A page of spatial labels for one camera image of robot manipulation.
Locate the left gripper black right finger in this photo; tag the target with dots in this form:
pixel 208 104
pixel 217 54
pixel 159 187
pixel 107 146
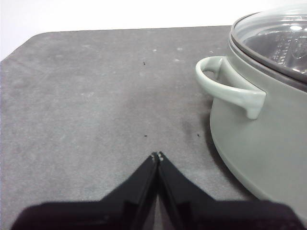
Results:
pixel 204 215

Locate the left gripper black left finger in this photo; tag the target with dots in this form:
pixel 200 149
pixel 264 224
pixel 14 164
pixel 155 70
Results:
pixel 108 215

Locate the glass lid with green knob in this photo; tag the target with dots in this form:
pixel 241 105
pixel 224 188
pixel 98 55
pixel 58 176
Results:
pixel 268 33

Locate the green electric steamer pot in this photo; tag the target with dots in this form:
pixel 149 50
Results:
pixel 263 143

